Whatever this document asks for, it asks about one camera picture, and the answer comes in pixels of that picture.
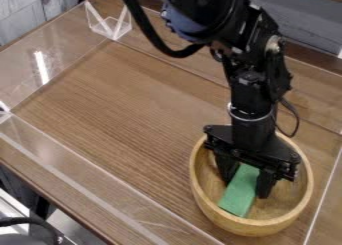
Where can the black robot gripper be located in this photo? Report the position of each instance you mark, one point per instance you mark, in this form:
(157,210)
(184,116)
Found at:
(248,141)

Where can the clear acrylic corner bracket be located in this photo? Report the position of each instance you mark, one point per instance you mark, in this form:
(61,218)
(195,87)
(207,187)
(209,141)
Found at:
(111,27)

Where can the brown wooden bowl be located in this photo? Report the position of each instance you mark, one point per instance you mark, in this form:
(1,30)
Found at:
(271,214)

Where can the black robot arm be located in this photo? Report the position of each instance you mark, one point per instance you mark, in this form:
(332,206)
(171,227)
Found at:
(245,42)

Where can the green rectangular block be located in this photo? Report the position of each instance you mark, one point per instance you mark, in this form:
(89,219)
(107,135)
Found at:
(239,194)

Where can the clear acrylic enclosure wall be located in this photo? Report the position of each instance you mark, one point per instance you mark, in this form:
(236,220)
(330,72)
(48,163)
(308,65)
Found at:
(101,129)

